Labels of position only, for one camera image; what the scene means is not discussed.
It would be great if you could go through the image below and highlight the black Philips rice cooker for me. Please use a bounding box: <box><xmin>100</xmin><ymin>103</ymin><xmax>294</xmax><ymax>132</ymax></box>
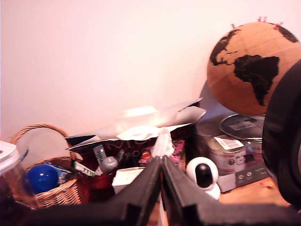
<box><xmin>261</xmin><ymin>58</ymin><xmax>301</xmax><ymax>209</ymax></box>

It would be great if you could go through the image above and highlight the white Porlex box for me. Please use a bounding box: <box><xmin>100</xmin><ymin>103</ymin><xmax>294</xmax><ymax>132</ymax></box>
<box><xmin>112</xmin><ymin>167</ymin><xmax>144</xmax><ymax>194</ymax></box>

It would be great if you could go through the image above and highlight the dark dotted patterned bag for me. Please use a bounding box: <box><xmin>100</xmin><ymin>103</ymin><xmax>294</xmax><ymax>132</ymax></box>
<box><xmin>138</xmin><ymin>139</ymin><xmax>187</xmax><ymax>166</ymax></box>

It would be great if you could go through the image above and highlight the grey round bottle cap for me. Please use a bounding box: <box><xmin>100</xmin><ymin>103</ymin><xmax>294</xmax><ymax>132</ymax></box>
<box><xmin>99</xmin><ymin>156</ymin><xmax>119</xmax><ymax>174</ymax></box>

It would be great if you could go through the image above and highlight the white crumpled tissue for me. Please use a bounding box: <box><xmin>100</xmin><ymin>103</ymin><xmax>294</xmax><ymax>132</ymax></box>
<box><xmin>152</xmin><ymin>128</ymin><xmax>175</xmax><ymax>158</ymax></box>

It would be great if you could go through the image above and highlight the white labelled tin can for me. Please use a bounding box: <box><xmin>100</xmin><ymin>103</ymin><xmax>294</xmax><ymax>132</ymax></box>
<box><xmin>207</xmin><ymin>135</ymin><xmax>248</xmax><ymax>175</ymax></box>

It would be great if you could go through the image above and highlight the green white packet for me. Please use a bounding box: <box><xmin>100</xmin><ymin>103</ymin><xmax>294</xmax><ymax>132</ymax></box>
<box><xmin>72</xmin><ymin>161</ymin><xmax>96</xmax><ymax>177</ymax></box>
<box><xmin>92</xmin><ymin>144</ymin><xmax>106</xmax><ymax>163</ymax></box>

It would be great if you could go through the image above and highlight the silver white foil sheet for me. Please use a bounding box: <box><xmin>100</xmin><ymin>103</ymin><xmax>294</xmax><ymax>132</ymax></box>
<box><xmin>65</xmin><ymin>97</ymin><xmax>207</xmax><ymax>151</ymax></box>

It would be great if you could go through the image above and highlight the grey flat cardboard box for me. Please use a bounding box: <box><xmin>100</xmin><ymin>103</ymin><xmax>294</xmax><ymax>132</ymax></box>
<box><xmin>217</xmin><ymin>162</ymin><xmax>275</xmax><ymax>194</ymax></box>

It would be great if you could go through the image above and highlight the woven wicker basket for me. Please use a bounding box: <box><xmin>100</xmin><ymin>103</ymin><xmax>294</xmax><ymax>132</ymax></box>
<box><xmin>10</xmin><ymin>122</ymin><xmax>83</xmax><ymax>209</ymax></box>

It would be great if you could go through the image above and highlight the blue white packet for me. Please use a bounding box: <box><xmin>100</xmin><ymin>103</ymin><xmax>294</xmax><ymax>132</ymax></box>
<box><xmin>44</xmin><ymin>161</ymin><xmax>74</xmax><ymax>183</ymax></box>

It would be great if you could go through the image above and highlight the round silver metal disc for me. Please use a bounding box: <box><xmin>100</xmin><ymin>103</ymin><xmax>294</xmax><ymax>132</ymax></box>
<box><xmin>219</xmin><ymin>113</ymin><xmax>267</xmax><ymax>142</ymax></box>

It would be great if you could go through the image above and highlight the blue ball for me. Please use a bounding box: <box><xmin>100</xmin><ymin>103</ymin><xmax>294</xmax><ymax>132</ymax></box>
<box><xmin>26</xmin><ymin>164</ymin><xmax>60</xmax><ymax>195</ymax></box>

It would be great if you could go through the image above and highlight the clear glass storage jar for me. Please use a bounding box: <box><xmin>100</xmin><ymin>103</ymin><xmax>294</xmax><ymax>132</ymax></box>
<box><xmin>0</xmin><ymin>140</ymin><xmax>40</xmax><ymax>210</ymax></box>

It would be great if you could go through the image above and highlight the cork globe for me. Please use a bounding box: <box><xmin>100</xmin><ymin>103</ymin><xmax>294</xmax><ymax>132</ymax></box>
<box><xmin>206</xmin><ymin>21</ymin><xmax>301</xmax><ymax>108</ymax></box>

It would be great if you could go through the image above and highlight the white security camera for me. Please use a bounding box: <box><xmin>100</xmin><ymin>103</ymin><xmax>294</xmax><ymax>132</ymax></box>
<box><xmin>186</xmin><ymin>156</ymin><xmax>222</xmax><ymax>201</ymax></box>

